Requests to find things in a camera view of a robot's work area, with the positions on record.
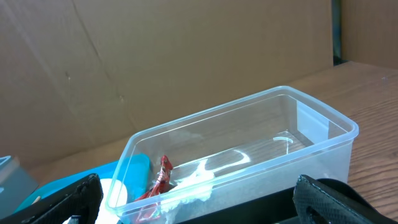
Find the grey dish rack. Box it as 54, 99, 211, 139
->
1, 156, 39, 218

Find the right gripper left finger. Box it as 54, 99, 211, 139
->
1, 173, 103, 224

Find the large white plate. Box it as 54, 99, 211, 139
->
62, 178, 129, 224

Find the black tray bin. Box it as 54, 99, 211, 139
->
187, 179, 377, 224

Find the wooden chopstick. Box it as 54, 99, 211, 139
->
31, 196, 41, 205

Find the red snack wrapper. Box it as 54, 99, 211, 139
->
135, 155, 173, 223

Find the brown cardboard backdrop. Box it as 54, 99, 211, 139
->
0, 0, 398, 175

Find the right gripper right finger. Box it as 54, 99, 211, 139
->
292, 174, 398, 224

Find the clear plastic bin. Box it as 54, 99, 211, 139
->
108, 86, 359, 223

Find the white tissue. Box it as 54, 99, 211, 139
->
160, 159, 215, 224

